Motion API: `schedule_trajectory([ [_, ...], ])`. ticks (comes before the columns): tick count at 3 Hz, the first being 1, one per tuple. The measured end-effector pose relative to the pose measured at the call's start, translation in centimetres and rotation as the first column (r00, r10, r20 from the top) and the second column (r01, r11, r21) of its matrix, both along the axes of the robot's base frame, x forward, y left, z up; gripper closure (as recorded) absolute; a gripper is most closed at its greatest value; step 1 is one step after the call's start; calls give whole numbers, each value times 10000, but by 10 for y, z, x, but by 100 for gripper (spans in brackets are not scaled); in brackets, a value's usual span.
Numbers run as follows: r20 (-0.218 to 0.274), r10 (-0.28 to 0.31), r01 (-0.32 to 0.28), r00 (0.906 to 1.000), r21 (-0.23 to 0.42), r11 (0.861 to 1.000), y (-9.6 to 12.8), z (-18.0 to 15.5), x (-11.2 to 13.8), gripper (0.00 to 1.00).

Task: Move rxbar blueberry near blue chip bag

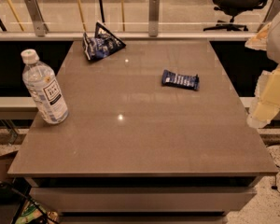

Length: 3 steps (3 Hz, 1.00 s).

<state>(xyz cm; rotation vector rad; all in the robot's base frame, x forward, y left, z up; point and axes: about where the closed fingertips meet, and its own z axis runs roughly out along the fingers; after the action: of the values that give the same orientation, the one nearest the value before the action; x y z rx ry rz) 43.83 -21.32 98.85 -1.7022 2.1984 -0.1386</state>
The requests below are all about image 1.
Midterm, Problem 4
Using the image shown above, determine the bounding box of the blue chip bag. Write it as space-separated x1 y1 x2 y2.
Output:
82 21 126 61

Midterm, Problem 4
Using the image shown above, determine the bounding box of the black floor cable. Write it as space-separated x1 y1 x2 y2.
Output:
265 143 280 201

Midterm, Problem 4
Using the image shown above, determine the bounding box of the green snack package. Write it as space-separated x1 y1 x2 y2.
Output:
15 200 60 224

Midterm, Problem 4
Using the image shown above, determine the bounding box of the right metal railing bracket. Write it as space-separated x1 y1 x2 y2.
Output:
258 0 280 31

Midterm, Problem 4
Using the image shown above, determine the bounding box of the metal railing bracket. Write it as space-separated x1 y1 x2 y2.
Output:
148 0 160 37
258 0 280 31
24 0 49 37

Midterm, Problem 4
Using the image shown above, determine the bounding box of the left metal railing bracket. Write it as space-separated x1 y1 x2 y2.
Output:
24 0 49 37

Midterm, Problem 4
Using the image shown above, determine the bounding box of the clear plastic water bottle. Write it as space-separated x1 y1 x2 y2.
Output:
21 49 68 124

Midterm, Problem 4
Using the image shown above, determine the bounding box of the middle metal railing bracket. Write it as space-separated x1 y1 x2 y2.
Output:
148 0 160 37

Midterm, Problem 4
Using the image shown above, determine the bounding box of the black office chair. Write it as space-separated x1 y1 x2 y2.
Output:
204 0 268 31

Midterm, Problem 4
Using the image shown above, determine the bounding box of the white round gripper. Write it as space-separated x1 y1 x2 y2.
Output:
245 12 280 129

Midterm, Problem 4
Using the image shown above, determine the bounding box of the blue rxbar blueberry wrapper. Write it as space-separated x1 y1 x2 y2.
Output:
161 70 200 91

